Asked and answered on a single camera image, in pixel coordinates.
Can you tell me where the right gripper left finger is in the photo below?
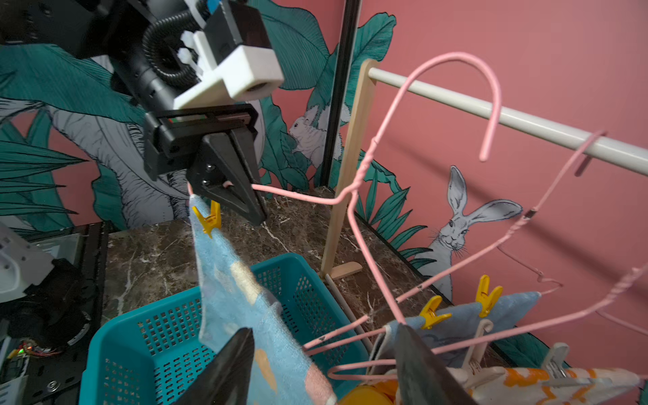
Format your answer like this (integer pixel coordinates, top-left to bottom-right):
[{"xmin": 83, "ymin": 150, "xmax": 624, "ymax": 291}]
[{"xmin": 175, "ymin": 327, "xmax": 255, "ymax": 405}]

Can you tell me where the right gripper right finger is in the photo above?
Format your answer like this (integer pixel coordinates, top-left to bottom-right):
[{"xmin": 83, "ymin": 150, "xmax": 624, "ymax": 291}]
[{"xmin": 395, "ymin": 324, "xmax": 476, "ymax": 405}]

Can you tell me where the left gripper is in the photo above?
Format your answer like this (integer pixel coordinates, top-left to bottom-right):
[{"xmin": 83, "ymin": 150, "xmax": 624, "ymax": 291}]
[{"xmin": 143, "ymin": 104, "xmax": 267, "ymax": 225}]

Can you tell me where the dark blue towel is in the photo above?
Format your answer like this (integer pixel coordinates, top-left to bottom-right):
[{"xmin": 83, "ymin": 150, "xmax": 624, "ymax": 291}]
[{"xmin": 370, "ymin": 292, "xmax": 548, "ymax": 368}]

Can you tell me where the blue dotted towel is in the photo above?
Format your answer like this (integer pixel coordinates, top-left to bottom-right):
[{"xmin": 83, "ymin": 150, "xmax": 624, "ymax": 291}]
[{"xmin": 189, "ymin": 194, "xmax": 338, "ymax": 404}]

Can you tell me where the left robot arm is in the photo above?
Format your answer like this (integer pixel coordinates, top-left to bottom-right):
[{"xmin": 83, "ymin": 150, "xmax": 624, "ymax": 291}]
[{"xmin": 1, "ymin": 1, "xmax": 284, "ymax": 358}]

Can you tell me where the yellow plastic tray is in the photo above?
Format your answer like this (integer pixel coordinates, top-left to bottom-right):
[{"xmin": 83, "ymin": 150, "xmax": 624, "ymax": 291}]
[{"xmin": 339, "ymin": 380, "xmax": 402, "ymax": 405}]

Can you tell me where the white clothespin on cream towel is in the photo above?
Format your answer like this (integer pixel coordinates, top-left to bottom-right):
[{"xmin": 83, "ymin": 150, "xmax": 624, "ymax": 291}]
[{"xmin": 462, "ymin": 342, "xmax": 506, "ymax": 390}]

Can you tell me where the teal plastic basket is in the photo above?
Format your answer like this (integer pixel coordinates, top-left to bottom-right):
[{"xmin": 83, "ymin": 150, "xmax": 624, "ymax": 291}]
[{"xmin": 79, "ymin": 253, "xmax": 349, "ymax": 404}]

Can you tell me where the cream orange towel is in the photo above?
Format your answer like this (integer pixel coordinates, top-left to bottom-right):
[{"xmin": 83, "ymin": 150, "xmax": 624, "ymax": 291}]
[{"xmin": 452, "ymin": 367, "xmax": 642, "ymax": 404}]

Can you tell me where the grey clothespin on cream towel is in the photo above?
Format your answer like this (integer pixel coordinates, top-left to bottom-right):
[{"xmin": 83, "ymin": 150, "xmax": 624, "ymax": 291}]
[{"xmin": 541, "ymin": 343, "xmax": 570, "ymax": 379}]

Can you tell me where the wooden clothes rack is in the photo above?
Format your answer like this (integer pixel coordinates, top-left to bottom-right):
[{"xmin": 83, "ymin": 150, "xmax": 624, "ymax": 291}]
[{"xmin": 320, "ymin": 57, "xmax": 648, "ymax": 280}]

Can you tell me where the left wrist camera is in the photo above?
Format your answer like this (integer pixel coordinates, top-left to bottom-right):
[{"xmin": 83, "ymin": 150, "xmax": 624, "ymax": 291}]
[{"xmin": 173, "ymin": 1, "xmax": 285, "ymax": 110}]

